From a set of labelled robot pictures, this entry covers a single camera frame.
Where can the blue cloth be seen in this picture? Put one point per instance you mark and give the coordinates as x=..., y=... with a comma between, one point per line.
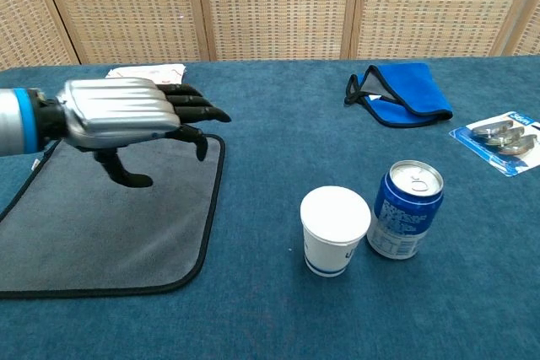
x=415, y=90

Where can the blister pack of metal hooks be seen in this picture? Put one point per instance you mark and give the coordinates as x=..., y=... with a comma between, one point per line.
x=502, y=141

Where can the blue and white drink can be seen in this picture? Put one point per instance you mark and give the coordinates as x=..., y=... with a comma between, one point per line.
x=401, y=221

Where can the woven bamboo folding screen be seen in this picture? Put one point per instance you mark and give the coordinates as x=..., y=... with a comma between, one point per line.
x=274, y=6

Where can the grey and green cloth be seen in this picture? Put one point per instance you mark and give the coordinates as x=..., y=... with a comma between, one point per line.
x=105, y=233

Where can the pink and white tissue pack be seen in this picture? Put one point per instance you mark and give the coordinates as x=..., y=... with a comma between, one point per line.
x=169, y=71

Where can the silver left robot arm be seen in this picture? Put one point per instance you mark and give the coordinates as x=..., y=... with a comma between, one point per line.
x=12, y=124

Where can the teal felt covered table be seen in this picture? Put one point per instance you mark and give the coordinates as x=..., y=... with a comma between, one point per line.
x=270, y=145

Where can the white paper cup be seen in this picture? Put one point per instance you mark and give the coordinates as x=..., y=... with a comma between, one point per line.
x=333, y=225

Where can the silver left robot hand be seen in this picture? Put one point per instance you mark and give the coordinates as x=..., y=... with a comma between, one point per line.
x=114, y=107

